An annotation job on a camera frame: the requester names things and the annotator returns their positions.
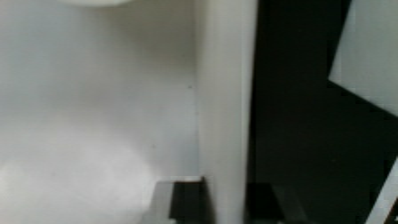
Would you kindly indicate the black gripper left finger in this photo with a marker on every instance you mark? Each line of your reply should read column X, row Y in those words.
column 179, row 202

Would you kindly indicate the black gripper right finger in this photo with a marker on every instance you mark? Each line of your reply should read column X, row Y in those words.
column 272, row 205

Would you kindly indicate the white square tabletop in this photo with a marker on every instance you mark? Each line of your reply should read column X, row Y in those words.
column 124, row 96

